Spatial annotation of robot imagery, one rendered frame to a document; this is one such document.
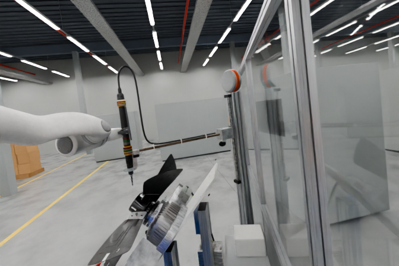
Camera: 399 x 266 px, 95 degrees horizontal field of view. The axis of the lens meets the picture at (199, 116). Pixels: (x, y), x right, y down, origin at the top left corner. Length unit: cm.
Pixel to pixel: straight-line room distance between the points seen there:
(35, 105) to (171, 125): 1093
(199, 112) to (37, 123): 616
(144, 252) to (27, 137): 79
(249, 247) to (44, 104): 1497
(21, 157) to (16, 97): 763
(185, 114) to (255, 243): 567
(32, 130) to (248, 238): 110
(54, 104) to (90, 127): 1454
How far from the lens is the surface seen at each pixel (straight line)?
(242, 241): 126
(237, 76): 125
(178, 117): 657
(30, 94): 1595
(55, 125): 67
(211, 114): 672
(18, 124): 65
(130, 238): 102
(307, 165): 49
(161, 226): 113
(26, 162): 928
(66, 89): 1493
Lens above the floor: 172
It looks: 2 degrees down
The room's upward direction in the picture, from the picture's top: 7 degrees counter-clockwise
